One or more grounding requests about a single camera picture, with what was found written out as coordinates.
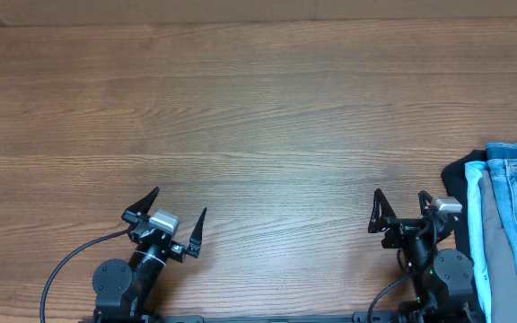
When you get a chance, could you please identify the grey folded garment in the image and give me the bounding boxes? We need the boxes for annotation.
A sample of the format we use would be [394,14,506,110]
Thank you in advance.
[478,170,517,323]

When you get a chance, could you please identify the light blue folded garment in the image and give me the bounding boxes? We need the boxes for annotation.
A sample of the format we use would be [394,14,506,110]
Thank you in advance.
[465,161,492,322]

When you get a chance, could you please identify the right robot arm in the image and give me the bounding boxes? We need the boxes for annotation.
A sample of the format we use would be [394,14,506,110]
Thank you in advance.
[356,188,478,323]

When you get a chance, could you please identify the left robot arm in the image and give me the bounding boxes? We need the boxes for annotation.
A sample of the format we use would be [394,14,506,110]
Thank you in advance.
[92,188,206,322]

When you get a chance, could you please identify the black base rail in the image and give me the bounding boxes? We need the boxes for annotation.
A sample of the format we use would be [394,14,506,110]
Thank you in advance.
[80,310,478,323]

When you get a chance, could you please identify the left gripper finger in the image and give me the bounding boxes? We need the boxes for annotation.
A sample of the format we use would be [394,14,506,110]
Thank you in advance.
[187,207,207,258]
[126,187,160,215]

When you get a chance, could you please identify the black folded garment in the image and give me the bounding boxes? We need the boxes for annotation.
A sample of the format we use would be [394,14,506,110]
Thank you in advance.
[441,150,487,257]

